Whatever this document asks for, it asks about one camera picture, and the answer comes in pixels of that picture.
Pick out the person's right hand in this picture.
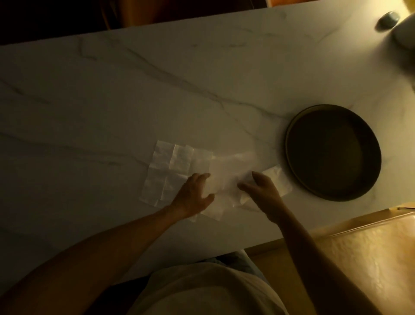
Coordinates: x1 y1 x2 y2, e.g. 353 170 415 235
237 171 287 225

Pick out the person's left hand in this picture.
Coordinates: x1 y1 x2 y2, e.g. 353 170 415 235
168 172 215 220

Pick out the spread of white paper napkins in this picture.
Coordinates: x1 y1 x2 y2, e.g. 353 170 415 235
139 140 214 223

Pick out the round dark tray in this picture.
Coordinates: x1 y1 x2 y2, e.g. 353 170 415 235
285 104 382 202

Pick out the person's left forearm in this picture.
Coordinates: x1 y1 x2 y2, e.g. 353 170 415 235
0 206 188 315

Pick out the person's right forearm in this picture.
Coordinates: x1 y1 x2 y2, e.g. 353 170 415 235
274 209 386 315

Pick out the beige shirt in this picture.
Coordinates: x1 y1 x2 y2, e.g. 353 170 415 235
126 262 289 315

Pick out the small grey round cap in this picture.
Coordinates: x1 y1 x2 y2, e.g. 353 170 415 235
377 11 400 30

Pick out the white rounded container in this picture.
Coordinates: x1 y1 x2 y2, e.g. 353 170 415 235
393 13 415 49

